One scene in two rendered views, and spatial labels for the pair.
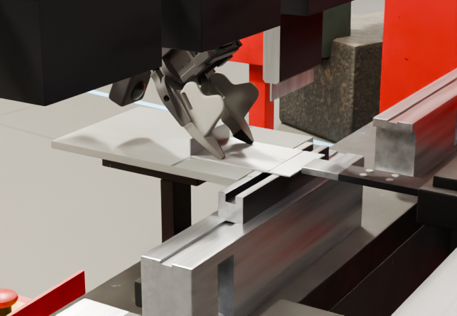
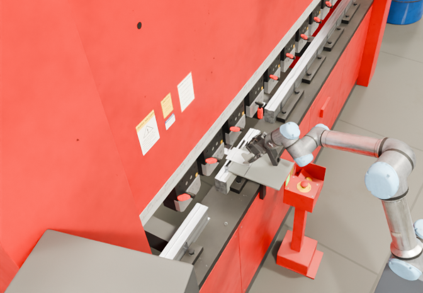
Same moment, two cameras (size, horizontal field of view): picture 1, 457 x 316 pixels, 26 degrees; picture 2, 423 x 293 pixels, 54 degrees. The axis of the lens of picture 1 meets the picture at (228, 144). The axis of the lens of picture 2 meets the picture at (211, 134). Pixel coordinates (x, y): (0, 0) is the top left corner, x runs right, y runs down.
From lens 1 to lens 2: 271 cm
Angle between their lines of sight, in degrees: 118
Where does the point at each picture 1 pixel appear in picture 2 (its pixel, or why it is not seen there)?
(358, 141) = (209, 256)
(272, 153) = (237, 157)
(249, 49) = not seen: outside the picture
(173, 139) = (263, 165)
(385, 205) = (208, 202)
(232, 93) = (248, 156)
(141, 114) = (276, 182)
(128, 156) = not seen: hidden behind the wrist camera
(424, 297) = not seen: hidden behind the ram
